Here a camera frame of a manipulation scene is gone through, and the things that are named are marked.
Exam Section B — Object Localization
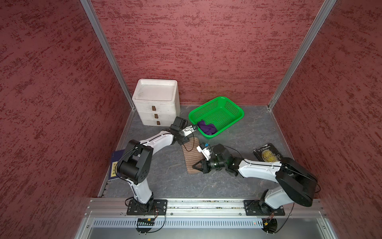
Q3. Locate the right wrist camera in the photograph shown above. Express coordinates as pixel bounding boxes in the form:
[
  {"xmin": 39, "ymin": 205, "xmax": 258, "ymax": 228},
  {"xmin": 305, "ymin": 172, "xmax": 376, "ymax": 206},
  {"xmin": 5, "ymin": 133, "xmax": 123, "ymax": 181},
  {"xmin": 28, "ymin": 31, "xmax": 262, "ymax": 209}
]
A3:
[{"xmin": 197, "ymin": 143, "xmax": 211, "ymax": 161}]

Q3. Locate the green plastic basket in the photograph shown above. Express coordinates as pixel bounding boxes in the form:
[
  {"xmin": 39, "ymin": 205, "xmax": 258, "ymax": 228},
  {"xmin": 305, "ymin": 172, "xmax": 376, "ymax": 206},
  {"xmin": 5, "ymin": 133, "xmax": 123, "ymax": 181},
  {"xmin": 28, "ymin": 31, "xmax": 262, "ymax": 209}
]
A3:
[{"xmin": 189, "ymin": 97, "xmax": 245, "ymax": 139}]

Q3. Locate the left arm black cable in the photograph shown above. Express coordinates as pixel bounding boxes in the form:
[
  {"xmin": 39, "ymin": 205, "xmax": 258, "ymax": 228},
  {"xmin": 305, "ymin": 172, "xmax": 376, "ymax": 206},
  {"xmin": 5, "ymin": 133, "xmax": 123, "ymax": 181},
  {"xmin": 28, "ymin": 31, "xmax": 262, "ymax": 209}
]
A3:
[{"xmin": 181, "ymin": 131, "xmax": 196, "ymax": 152}]

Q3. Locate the aluminium mounting rail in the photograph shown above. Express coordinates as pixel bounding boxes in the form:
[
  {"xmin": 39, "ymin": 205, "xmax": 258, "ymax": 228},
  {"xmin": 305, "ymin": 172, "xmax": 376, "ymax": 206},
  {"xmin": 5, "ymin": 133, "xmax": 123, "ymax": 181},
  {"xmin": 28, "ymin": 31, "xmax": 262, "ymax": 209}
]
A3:
[{"xmin": 84, "ymin": 198, "xmax": 328, "ymax": 219}]

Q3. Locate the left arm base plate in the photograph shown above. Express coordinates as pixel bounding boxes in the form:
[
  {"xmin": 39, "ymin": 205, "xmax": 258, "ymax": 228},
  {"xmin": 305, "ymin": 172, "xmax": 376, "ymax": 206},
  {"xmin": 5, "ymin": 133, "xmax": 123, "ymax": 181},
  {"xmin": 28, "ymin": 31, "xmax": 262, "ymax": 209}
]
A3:
[{"xmin": 125, "ymin": 199, "xmax": 168, "ymax": 216}]

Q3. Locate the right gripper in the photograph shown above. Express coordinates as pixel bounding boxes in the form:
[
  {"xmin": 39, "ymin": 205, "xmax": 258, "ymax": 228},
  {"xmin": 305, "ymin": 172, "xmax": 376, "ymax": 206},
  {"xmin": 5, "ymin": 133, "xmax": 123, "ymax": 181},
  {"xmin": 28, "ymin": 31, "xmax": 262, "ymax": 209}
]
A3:
[{"xmin": 192, "ymin": 156, "xmax": 227, "ymax": 173}]

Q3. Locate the purple dishcloth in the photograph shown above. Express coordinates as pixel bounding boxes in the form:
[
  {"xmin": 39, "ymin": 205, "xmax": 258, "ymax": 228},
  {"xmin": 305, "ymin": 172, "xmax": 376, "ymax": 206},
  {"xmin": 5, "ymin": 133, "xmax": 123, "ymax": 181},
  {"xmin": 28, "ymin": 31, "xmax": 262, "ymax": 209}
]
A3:
[{"xmin": 197, "ymin": 120, "xmax": 218, "ymax": 135}]

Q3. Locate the black paperback book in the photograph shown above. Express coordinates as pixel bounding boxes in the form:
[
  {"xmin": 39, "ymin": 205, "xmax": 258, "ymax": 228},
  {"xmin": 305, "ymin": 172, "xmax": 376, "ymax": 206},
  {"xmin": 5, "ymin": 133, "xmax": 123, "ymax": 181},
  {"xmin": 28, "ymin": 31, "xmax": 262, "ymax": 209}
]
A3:
[{"xmin": 252, "ymin": 143, "xmax": 283, "ymax": 162}]

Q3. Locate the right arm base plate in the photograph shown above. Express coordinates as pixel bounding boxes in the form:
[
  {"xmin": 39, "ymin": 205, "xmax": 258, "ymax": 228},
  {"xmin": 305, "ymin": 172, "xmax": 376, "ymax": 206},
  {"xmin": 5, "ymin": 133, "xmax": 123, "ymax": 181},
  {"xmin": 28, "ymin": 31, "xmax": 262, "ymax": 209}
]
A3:
[{"xmin": 243, "ymin": 200, "xmax": 285, "ymax": 216}]

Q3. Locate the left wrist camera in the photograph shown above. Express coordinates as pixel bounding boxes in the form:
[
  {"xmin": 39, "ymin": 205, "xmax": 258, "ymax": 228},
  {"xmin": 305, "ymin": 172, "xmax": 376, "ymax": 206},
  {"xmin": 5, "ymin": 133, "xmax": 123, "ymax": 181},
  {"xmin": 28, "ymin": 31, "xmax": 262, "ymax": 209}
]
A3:
[{"xmin": 182, "ymin": 125, "xmax": 198, "ymax": 136}]

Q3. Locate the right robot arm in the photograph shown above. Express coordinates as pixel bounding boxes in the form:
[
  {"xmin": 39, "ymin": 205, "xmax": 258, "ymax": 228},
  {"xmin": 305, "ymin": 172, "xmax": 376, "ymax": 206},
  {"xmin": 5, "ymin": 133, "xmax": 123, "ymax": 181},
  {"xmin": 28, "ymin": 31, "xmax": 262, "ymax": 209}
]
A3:
[{"xmin": 192, "ymin": 144, "xmax": 318, "ymax": 215}]

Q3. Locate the blue book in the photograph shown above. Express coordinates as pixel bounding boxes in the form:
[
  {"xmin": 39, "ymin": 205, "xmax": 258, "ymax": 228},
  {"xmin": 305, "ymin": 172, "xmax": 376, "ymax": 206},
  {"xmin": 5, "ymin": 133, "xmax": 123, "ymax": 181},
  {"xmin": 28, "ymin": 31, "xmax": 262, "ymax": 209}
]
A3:
[{"xmin": 108, "ymin": 150, "xmax": 124, "ymax": 180}]

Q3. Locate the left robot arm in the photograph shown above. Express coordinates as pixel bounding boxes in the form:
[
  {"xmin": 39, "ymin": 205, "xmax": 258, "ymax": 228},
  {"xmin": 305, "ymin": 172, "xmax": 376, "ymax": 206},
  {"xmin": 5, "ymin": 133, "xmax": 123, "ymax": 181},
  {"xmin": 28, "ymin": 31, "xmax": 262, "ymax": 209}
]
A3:
[{"xmin": 114, "ymin": 117, "xmax": 198, "ymax": 205}]

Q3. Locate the beige striped dishcloth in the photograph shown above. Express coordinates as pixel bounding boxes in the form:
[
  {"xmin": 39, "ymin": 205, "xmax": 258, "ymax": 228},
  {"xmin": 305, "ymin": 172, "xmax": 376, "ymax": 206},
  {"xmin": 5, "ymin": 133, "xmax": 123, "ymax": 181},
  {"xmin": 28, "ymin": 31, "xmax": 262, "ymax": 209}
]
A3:
[{"xmin": 181, "ymin": 136, "xmax": 205, "ymax": 175}]

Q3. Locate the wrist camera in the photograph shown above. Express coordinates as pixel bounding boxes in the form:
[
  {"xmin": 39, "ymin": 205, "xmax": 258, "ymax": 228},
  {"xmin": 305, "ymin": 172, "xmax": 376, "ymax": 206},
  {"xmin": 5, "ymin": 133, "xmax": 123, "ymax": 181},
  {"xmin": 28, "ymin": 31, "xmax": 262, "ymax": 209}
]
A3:
[
  {"xmin": 197, "ymin": 143, "xmax": 211, "ymax": 161},
  {"xmin": 182, "ymin": 125, "xmax": 198, "ymax": 136}
]

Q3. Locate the white three-drawer box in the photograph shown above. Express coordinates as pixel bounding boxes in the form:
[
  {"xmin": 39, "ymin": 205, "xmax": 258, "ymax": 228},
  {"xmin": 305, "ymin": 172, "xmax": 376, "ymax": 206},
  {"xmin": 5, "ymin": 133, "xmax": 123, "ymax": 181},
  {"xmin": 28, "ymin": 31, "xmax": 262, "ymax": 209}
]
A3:
[{"xmin": 132, "ymin": 79, "xmax": 181, "ymax": 127}]

